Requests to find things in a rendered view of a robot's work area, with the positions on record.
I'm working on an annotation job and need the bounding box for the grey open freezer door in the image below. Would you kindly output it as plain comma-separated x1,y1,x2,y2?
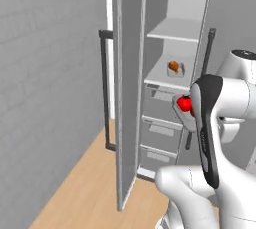
111,0,149,212

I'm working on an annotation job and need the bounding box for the grey freezer drawer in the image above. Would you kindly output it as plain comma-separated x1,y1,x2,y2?
140,115,185,156
142,83,191,128
136,144,180,181

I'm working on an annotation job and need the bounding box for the white freezer rack shelf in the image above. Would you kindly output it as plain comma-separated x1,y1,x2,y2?
143,62,198,92
146,17,204,44

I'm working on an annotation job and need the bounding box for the clear vegetable container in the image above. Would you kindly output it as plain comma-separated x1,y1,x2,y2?
171,93,198,131

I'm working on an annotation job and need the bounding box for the brown chicken drumstick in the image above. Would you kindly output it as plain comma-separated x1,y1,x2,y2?
167,60,181,74

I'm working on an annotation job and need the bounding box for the clear meat container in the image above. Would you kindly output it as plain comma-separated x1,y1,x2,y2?
166,60,187,79

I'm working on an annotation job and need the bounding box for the grey fridge freezer cabinet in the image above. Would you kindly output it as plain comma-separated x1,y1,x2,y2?
105,0,214,183

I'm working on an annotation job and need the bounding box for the red tomato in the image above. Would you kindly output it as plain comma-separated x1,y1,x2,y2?
176,95,193,113

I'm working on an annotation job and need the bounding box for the grey open fridge door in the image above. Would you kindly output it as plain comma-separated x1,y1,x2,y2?
175,0,256,176

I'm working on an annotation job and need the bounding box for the dark door handle bar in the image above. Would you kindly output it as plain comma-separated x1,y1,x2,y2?
98,29,117,152
184,27,217,151

